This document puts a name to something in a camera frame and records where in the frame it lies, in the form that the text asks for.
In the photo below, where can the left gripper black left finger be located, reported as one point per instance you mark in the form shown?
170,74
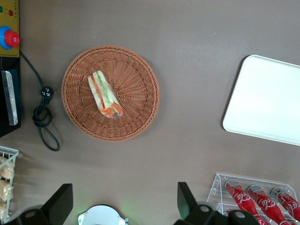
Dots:
58,206

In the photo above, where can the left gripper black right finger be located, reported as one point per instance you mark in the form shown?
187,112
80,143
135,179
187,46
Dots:
189,208

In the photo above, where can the triangle sandwich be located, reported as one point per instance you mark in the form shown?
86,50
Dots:
103,93

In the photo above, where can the round brown wicker basket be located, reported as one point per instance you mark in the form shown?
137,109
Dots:
136,93

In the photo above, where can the white rectangular tray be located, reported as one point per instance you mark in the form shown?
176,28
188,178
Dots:
264,100

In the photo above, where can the clear acrylic bottle rack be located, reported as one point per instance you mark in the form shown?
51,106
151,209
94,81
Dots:
216,185

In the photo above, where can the red cola bottle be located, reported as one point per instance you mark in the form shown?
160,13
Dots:
266,204
241,199
290,205

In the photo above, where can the black machine with yellow panel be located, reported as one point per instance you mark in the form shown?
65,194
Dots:
3,127

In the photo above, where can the red emergency stop button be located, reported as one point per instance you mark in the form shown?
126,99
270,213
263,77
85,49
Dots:
10,38

